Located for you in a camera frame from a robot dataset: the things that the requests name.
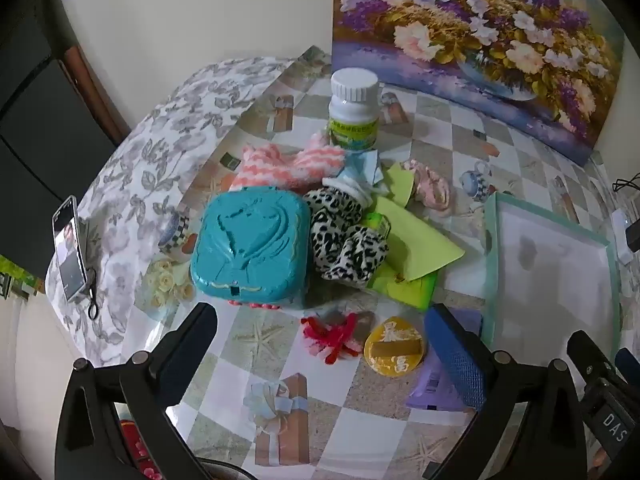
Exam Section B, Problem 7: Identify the pale pink cloth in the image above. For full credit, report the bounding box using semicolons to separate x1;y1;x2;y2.
402;159;452;211

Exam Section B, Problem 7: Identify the teal plastic box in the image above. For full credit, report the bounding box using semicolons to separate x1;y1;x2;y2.
190;187;307;311

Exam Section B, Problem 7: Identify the purple tissue packet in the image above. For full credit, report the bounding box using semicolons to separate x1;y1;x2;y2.
405;307;483;411

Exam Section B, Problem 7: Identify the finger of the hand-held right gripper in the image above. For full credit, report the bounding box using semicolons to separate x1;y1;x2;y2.
615;347;640;377
566;330;618;401

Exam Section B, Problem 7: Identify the yellow round powder puff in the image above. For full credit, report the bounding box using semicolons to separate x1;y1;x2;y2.
363;316;428;376

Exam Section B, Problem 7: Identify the blue face mask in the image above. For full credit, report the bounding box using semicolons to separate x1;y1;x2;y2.
322;151;386;207

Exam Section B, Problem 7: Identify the floral still life painting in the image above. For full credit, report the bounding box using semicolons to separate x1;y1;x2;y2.
331;0;628;167

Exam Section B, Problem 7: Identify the white tray teal rim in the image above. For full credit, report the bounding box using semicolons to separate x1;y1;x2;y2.
480;192;623;361

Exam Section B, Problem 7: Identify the dark cabinet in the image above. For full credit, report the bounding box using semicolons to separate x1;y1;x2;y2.
0;0;118;278

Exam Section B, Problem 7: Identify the smartphone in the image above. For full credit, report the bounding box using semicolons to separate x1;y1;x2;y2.
52;195;87;303

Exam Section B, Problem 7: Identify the white pill bottle green label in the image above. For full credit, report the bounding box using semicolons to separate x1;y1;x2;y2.
327;68;381;152

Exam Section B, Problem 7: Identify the white power strip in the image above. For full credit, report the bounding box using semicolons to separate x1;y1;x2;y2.
611;207;638;266

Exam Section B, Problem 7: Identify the black phone strap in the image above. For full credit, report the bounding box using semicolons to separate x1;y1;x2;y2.
86;267;101;321

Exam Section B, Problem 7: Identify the pink white chevron fluffy cloth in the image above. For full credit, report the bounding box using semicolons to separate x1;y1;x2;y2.
229;132;347;195

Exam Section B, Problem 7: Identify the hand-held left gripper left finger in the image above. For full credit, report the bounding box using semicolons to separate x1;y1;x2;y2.
55;302;221;480

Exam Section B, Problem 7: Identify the red fuzzy hair tie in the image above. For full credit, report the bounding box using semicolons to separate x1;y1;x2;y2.
300;312;373;363

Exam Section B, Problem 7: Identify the leopard print cloth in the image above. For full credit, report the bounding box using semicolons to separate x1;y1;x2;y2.
304;186;390;288

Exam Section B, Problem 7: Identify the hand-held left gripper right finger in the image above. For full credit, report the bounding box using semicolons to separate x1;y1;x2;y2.
422;304;596;480

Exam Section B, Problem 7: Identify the grey floral bedspread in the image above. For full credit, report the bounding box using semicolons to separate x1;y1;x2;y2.
45;56;296;368

